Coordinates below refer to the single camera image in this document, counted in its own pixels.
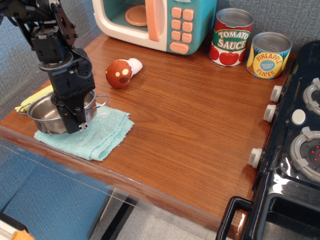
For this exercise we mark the white stove knob middle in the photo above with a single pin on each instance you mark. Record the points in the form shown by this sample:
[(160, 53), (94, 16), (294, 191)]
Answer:
[(269, 112)]

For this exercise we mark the light blue rag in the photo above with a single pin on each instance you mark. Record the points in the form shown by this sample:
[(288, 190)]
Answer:
[(105, 131)]

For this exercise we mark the orange object at corner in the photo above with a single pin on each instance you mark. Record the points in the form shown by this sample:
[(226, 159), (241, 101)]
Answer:
[(22, 235)]

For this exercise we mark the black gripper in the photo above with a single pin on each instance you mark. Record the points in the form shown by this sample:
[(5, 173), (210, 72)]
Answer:
[(71, 79)]

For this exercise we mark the white stove knob bottom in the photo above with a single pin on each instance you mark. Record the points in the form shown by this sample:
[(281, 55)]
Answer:
[(254, 157)]

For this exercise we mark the yellow handled spoon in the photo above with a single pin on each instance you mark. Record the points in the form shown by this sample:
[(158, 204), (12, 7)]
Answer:
[(25, 104)]

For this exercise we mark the white stove knob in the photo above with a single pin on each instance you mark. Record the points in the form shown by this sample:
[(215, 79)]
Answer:
[(254, 157), (275, 94), (269, 112)]

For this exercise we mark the pineapple slices can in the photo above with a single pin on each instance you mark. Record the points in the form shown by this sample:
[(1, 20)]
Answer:
[(268, 56)]

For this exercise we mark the silver steel pot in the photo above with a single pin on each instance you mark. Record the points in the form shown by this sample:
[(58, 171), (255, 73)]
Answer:
[(47, 116)]

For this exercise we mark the brown plush mushroom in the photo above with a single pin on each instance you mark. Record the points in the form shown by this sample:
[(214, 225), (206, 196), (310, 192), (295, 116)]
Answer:
[(119, 72)]

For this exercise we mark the teal toy microwave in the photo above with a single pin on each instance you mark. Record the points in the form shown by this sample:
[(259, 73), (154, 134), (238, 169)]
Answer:
[(173, 26)]

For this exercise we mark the white stove knob top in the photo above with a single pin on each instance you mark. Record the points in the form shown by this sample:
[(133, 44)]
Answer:
[(275, 94)]

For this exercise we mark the tomato sauce can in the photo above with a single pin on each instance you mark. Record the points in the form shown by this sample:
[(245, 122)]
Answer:
[(231, 33)]

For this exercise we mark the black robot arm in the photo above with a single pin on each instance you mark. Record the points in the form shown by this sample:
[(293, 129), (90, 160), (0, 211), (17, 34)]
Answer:
[(52, 36)]

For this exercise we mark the black toy stove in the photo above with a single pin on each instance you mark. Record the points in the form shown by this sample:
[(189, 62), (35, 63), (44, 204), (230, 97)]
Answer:
[(286, 189)]

